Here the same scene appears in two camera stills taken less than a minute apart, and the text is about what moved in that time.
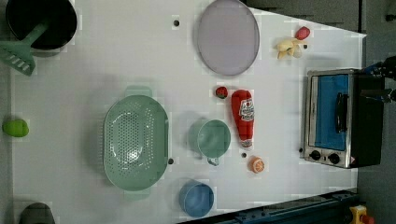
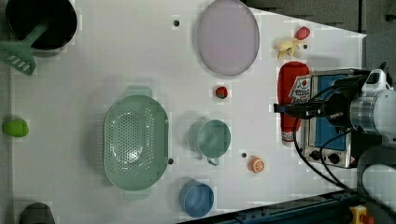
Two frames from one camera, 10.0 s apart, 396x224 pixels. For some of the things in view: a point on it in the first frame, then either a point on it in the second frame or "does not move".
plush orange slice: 256,163 does not move
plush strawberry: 221,91 does not move
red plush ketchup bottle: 243,111 to 293,84
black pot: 24,16 does not move
